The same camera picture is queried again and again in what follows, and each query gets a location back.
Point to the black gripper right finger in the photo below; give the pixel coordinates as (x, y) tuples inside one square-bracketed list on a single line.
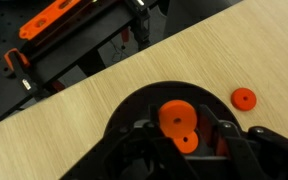
[(267, 156)]

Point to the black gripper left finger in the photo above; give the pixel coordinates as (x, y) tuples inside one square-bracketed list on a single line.
[(130, 156)]

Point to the black bowl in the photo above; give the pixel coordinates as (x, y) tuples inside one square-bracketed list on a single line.
[(140, 96)]

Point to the black orange clamp equipment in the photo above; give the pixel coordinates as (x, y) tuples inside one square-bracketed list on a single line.
[(70, 43)]

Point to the black metal clamp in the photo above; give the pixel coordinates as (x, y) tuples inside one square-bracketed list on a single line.
[(141, 23)]

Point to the orange spirit level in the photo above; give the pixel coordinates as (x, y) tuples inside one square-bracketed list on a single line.
[(47, 16)]

